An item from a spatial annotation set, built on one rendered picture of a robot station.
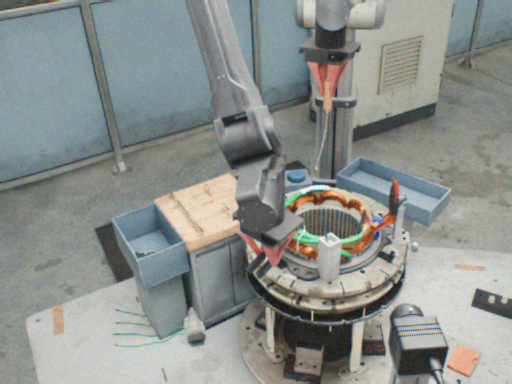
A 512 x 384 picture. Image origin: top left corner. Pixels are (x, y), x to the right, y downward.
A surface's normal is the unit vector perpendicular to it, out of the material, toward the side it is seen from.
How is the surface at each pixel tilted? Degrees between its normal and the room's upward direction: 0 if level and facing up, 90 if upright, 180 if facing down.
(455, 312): 0
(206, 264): 90
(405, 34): 89
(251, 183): 21
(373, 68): 90
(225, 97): 68
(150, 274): 90
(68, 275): 0
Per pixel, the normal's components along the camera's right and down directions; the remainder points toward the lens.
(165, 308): 0.51, 0.47
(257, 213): -0.15, 0.59
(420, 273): -0.04, -0.82
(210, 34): -0.29, 0.22
